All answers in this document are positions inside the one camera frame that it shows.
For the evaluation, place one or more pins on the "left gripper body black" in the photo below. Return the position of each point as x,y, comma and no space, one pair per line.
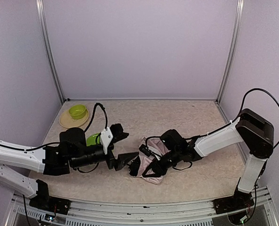
111,161

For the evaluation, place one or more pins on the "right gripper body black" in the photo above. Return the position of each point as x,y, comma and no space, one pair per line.
163,163

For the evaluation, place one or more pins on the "pink and black umbrella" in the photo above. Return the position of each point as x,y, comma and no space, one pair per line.
141,162

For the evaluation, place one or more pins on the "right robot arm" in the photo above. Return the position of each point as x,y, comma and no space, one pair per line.
250,128

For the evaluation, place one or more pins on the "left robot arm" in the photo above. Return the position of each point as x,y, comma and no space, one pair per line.
58,158

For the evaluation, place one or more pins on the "green plate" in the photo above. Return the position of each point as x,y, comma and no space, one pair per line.
94,141

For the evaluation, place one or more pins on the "green bowl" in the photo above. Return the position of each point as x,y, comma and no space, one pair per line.
77,111

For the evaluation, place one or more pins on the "beige plate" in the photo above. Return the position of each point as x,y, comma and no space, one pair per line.
66,121

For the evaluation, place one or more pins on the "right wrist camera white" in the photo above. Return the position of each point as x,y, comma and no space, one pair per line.
143,148

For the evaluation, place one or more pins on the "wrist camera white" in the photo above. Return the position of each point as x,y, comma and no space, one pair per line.
112,135
143,148

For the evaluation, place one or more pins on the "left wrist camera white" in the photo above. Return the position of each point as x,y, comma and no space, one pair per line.
112,135

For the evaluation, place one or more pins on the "front aluminium rail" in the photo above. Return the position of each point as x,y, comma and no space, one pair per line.
91,213

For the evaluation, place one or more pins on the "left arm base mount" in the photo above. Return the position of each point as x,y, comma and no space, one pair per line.
53,204

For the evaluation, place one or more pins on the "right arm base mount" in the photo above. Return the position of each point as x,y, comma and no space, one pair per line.
229,204

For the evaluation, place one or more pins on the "left aluminium corner post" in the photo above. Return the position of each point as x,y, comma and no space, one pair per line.
44,30

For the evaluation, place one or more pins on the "aluminium corner post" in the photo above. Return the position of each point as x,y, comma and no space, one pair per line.
232,49
44,30

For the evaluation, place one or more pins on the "right aluminium corner post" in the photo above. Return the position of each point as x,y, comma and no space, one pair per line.
232,49

